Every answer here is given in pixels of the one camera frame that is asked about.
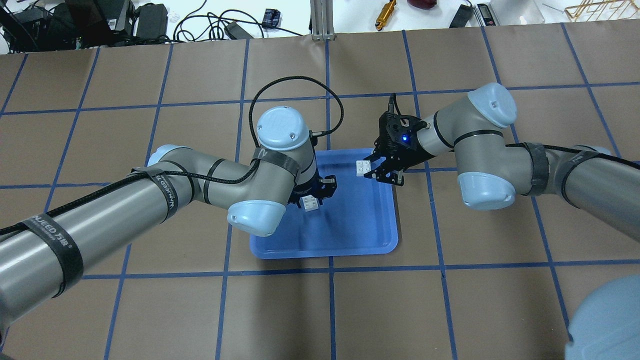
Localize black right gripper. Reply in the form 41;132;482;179
364;111;431;187

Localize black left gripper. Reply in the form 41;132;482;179
287;171;338;208

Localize white block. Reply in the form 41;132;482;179
300;194;322;212
355;160;373;179

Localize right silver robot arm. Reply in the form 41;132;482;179
356;82;640;360

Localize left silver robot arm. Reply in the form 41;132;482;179
0;105;338;332

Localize blue plastic tray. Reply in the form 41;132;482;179
249;148;399;260

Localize brass cylinder tool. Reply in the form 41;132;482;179
374;0;397;32

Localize small blue black device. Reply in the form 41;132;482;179
262;8;281;29

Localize black power adapter brick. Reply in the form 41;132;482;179
135;3;169;40

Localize aluminium frame post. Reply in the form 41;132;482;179
310;0;336;42

